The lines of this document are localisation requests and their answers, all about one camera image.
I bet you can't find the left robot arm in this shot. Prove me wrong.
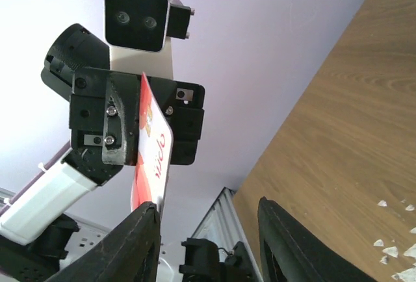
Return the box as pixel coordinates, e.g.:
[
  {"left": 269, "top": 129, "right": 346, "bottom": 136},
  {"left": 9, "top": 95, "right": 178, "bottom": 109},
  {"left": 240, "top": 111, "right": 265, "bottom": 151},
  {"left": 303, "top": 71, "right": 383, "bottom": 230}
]
[{"left": 1, "top": 23, "right": 205, "bottom": 281}]

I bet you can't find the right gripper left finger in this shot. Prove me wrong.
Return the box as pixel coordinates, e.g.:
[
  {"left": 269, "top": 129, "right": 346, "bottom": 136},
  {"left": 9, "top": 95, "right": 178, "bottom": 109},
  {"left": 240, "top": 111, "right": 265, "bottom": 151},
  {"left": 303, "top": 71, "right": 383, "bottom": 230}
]
[{"left": 48, "top": 202, "right": 161, "bottom": 282}]

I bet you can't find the aluminium front rail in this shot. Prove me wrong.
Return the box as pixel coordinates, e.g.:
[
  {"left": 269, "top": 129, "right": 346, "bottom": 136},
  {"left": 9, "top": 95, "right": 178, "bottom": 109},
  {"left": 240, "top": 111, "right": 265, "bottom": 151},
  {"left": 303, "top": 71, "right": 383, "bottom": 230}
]
[{"left": 60, "top": 188, "right": 263, "bottom": 281}]

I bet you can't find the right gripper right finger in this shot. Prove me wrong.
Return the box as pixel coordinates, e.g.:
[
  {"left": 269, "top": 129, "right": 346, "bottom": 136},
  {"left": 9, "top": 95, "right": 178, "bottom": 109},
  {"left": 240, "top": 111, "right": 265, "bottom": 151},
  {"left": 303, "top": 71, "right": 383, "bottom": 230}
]
[{"left": 257, "top": 197, "right": 374, "bottom": 282}]

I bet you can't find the red white credit card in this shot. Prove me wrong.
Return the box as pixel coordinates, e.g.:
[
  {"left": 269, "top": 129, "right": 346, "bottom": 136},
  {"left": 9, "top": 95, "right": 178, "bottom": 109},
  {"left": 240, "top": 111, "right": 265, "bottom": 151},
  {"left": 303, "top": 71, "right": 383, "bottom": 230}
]
[{"left": 130, "top": 73, "right": 173, "bottom": 212}]

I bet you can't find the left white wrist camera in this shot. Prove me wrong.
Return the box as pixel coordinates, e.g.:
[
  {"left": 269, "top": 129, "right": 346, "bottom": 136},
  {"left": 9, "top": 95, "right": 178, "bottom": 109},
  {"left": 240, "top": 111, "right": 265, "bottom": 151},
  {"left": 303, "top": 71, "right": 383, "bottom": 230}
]
[{"left": 104, "top": 0, "right": 195, "bottom": 79}]

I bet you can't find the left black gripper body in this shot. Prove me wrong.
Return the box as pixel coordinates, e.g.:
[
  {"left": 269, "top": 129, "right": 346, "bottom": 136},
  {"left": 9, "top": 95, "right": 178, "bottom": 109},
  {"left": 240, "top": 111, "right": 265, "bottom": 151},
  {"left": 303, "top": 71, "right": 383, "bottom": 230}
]
[{"left": 41, "top": 23, "right": 205, "bottom": 185}]

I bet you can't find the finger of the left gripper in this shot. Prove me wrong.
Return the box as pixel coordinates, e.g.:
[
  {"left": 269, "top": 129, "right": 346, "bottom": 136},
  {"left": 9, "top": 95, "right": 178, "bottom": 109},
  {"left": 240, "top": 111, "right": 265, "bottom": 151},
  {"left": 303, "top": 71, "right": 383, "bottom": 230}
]
[{"left": 102, "top": 72, "right": 140, "bottom": 166}]

